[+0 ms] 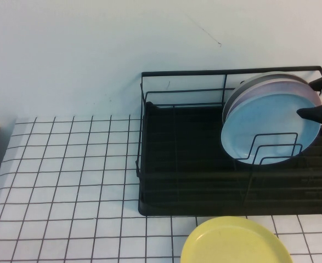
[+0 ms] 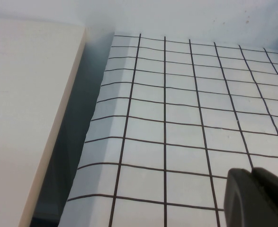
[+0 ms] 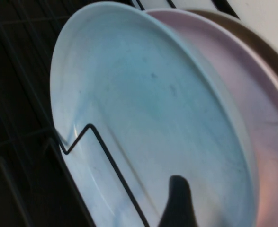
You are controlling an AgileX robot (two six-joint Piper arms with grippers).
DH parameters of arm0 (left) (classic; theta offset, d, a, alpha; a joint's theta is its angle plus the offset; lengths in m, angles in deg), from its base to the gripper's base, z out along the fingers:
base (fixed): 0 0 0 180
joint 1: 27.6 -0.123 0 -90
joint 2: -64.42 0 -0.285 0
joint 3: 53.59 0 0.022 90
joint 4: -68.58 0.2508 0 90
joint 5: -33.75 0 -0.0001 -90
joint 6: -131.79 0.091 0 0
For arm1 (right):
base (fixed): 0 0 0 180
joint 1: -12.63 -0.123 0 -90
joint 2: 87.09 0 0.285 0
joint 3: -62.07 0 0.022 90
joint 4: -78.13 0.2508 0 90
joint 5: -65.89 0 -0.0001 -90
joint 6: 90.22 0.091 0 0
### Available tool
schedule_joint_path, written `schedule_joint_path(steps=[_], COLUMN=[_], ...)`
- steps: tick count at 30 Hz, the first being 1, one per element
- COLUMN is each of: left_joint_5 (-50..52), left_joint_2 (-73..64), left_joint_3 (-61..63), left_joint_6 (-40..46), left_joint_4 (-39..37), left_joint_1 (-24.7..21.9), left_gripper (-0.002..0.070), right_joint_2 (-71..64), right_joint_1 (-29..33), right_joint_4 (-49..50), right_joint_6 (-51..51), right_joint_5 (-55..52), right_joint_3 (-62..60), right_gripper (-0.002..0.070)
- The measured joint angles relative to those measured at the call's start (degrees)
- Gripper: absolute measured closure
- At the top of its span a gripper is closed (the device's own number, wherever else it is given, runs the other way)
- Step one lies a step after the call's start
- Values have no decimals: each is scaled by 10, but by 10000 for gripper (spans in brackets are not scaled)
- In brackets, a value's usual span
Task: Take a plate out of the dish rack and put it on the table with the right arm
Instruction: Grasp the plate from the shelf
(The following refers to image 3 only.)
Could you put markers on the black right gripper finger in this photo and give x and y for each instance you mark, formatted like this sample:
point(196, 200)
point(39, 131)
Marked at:
point(179, 208)

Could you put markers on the light blue plate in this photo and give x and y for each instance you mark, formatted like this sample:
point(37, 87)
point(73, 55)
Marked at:
point(141, 94)

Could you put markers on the pink plate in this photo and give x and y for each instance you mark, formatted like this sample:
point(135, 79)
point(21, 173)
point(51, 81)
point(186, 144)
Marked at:
point(247, 94)

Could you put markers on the brown plate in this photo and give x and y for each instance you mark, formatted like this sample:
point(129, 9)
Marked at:
point(259, 40)

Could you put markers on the black plastic drip tray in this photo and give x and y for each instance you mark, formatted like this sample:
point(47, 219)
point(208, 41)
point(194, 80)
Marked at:
point(11, 71)

